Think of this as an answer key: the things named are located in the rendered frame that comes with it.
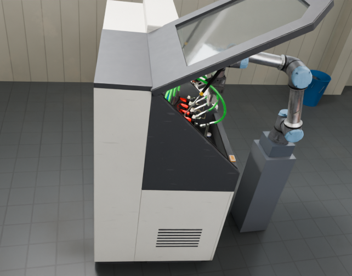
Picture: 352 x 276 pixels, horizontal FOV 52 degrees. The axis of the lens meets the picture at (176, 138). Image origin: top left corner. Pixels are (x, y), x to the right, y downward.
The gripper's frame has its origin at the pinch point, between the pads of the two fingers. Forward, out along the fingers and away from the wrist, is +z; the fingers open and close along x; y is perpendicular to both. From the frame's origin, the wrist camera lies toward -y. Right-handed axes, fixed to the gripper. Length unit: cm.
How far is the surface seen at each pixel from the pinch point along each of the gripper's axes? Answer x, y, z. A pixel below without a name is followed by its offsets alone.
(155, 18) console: 51, -33, -33
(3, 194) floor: 37, -146, 122
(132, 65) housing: -12, -48, -28
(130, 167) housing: -33, -46, 25
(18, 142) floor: 109, -150, 122
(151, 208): -33, -31, 59
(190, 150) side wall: -33.0, -13.6, 11.3
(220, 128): 12.4, 16.7, 27.2
